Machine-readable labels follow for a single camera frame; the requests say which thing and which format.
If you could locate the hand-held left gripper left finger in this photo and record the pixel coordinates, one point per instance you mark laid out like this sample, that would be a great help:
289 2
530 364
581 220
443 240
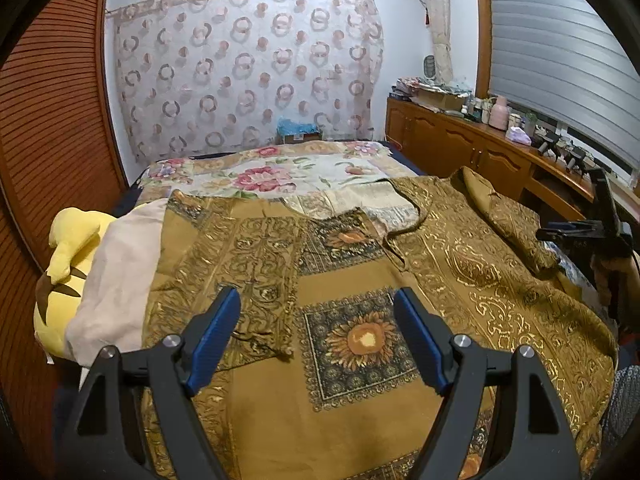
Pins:
215 340

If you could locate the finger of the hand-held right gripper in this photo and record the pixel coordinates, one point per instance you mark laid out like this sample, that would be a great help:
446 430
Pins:
565 233

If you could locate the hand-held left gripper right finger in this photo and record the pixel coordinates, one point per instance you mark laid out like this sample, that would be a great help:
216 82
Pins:
420 340

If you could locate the golden brown patterned shirt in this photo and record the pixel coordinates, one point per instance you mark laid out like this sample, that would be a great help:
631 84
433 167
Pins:
350 285

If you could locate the person's right hand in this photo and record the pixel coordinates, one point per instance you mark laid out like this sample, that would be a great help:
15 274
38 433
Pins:
612 285

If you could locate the small black stand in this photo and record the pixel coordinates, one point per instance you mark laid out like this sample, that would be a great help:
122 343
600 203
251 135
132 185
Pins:
547 142
575 157

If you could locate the small purple pouch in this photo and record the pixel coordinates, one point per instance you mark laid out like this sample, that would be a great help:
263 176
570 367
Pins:
517 136

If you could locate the beige pillow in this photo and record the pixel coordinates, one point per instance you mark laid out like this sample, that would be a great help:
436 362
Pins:
120 270

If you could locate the pink bottle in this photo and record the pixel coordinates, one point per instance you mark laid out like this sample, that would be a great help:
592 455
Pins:
498 115

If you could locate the wooden sideboard cabinet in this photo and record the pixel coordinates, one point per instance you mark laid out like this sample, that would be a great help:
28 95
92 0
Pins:
450 140

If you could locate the yellow plush toy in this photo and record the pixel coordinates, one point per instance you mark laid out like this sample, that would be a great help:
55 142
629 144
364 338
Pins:
65 260

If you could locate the floral bedspread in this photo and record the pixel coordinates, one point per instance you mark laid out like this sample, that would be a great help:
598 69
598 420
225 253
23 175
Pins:
260 175

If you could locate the dark blue bed sheet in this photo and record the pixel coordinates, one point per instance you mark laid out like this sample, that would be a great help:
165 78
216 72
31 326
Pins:
402 157

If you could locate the grey window blind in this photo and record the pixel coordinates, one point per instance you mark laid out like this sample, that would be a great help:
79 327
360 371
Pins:
560 35

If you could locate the cardboard box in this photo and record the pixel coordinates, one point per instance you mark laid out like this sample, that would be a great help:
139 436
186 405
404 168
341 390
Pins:
440 101

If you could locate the grey textured cloth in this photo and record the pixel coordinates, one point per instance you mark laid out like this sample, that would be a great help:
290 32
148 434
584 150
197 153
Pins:
622 410

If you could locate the pile of folded fabrics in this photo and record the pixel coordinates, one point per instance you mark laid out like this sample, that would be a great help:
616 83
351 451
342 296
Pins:
425 85

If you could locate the grey oval ornament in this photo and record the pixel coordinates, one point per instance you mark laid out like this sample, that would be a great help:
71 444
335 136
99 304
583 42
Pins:
429 66

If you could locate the blue plastic bag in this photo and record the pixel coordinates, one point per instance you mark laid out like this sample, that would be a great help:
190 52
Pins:
297 127

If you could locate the cream lace curtain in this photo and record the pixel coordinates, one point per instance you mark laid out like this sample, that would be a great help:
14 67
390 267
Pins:
440 20

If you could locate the wooden wardrobe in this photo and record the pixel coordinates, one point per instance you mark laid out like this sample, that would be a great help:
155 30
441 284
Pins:
50 135

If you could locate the wooden window frame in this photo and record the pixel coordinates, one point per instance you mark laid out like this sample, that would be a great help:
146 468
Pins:
482 25

